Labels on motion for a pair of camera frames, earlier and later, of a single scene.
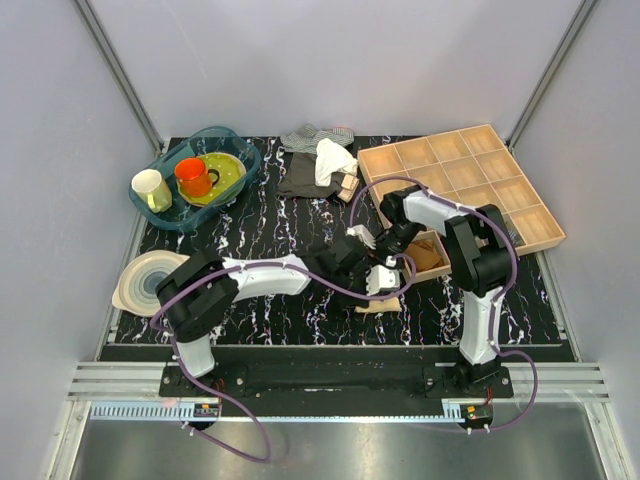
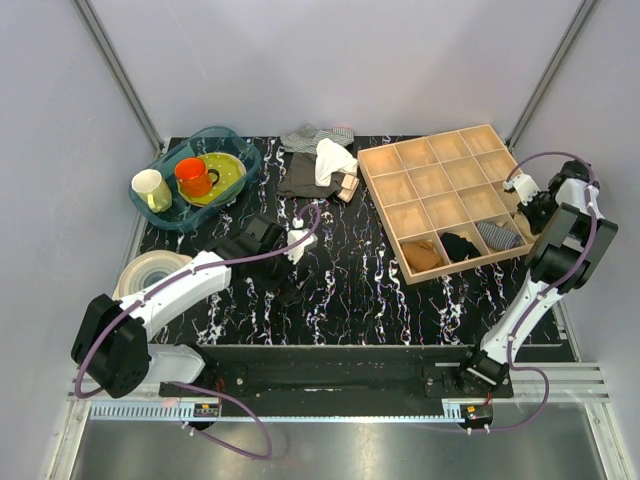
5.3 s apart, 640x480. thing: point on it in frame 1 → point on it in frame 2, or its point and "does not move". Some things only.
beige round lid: [136, 288] does not move
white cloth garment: [331, 158] does not move
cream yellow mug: [149, 184] does not move
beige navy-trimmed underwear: [391, 304] → [525, 227]
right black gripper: [377, 245] → [537, 225]
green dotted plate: [232, 174] does not move
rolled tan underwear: [424, 255] does not move
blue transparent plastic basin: [193, 178] does not move
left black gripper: [362, 275] → [283, 284]
